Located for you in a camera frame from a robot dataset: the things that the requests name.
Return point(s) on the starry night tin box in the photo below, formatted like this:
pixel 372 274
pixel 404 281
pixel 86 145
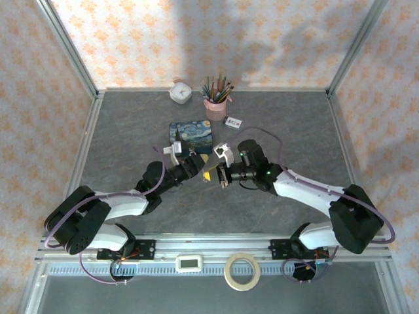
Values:
pixel 193 134

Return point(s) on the white digital timer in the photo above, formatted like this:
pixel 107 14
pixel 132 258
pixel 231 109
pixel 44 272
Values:
pixel 189 263

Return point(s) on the aluminium frame post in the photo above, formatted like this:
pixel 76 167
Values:
pixel 70 49
pixel 355 49

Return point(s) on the beige masking tape roll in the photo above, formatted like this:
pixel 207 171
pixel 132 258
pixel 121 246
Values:
pixel 229 278

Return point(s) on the small white card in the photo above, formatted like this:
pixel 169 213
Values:
pixel 233 123

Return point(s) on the aluminium side rail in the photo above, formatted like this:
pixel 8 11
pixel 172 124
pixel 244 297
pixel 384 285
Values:
pixel 83 144
pixel 342 137

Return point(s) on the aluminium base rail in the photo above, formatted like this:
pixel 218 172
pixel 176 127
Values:
pixel 212 245

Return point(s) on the white square clock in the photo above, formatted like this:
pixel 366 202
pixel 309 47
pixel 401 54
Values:
pixel 180 93

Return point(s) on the teal pencil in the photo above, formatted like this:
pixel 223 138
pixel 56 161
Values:
pixel 204 93

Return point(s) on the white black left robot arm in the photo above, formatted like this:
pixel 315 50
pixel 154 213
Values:
pixel 124 206

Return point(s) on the pink metal cup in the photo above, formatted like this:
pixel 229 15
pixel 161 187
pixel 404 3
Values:
pixel 216 109

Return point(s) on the dark green pencil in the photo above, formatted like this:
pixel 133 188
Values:
pixel 207 85

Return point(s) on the black tipped paintbrush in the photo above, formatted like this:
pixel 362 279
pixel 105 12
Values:
pixel 229 90

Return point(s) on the brown pencil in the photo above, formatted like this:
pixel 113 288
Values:
pixel 213 85

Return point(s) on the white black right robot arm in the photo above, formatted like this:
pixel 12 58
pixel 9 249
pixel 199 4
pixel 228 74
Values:
pixel 304 193

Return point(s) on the small padlock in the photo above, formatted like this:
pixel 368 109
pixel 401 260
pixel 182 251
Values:
pixel 191 151

